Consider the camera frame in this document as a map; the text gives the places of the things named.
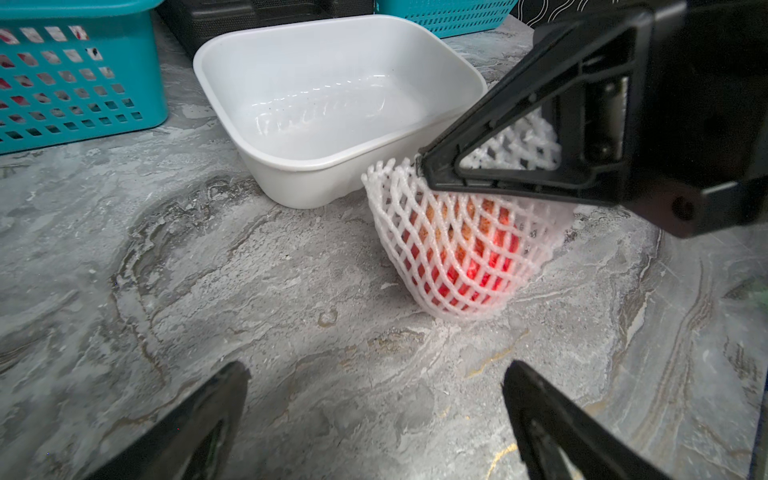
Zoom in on teal basket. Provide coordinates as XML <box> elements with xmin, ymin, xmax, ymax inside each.
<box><xmin>1</xmin><ymin>0</ymin><xmax>168</xmax><ymax>154</ymax></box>
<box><xmin>374</xmin><ymin>0</ymin><xmax>518</xmax><ymax>38</ymax></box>

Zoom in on teal basket right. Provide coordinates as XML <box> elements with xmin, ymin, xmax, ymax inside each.
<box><xmin>374</xmin><ymin>0</ymin><xmax>518</xmax><ymax>38</ymax></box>

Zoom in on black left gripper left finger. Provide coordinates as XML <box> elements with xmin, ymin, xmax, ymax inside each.
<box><xmin>88</xmin><ymin>361</ymin><xmax>250</xmax><ymax>479</ymax></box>

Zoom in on black plastic tool case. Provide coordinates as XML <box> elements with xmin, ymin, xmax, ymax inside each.
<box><xmin>156</xmin><ymin>0</ymin><xmax>374</xmax><ymax>58</ymax></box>

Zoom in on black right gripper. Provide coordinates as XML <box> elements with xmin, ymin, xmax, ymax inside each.
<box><xmin>625</xmin><ymin>1</ymin><xmax>767</xmax><ymax>238</ymax></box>

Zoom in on teal basket left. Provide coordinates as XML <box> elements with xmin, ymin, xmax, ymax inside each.
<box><xmin>1</xmin><ymin>0</ymin><xmax>168</xmax><ymax>154</ymax></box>

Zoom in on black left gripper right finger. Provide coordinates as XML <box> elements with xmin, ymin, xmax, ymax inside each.
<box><xmin>502</xmin><ymin>360</ymin><xmax>668</xmax><ymax>479</ymax></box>

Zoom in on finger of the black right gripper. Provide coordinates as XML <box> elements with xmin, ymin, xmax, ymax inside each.
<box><xmin>416</xmin><ymin>8</ymin><xmax>654</xmax><ymax>205</ymax></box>

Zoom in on white plastic tub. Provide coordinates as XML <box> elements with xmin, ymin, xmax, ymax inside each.
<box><xmin>193</xmin><ymin>15</ymin><xmax>487</xmax><ymax>209</ymax></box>

